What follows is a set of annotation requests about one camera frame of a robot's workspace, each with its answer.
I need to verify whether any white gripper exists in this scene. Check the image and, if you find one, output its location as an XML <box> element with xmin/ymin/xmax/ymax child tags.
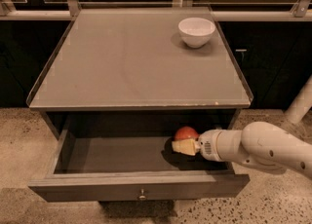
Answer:
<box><xmin>172</xmin><ymin>130</ymin><xmax>221</xmax><ymax>162</ymax></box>

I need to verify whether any red apple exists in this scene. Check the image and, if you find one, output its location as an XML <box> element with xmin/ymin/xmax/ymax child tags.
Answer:
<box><xmin>175</xmin><ymin>127</ymin><xmax>199</xmax><ymax>140</ymax></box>

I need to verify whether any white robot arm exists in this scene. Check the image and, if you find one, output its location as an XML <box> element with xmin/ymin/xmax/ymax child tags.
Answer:
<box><xmin>172</xmin><ymin>122</ymin><xmax>312</xmax><ymax>178</ymax></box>

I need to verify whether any metal drawer knob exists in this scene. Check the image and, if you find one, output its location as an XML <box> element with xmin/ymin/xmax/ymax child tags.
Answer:
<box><xmin>138</xmin><ymin>189</ymin><xmax>146</xmax><ymax>201</ymax></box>

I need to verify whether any open grey top drawer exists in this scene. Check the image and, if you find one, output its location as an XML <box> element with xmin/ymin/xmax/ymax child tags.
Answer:
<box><xmin>27</xmin><ymin>126</ymin><xmax>251</xmax><ymax>203</ymax></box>

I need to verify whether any grey cabinet with glass top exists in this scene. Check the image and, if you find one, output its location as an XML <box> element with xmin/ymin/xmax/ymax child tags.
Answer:
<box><xmin>27</xmin><ymin>7</ymin><xmax>253</xmax><ymax>133</ymax></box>

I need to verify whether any white ceramic bowl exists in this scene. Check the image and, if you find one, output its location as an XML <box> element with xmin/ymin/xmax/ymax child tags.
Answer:
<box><xmin>178</xmin><ymin>18</ymin><xmax>216</xmax><ymax>48</ymax></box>

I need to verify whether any white pole leg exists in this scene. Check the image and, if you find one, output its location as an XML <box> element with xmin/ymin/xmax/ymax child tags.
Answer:
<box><xmin>285</xmin><ymin>75</ymin><xmax>312</xmax><ymax>124</ymax></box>

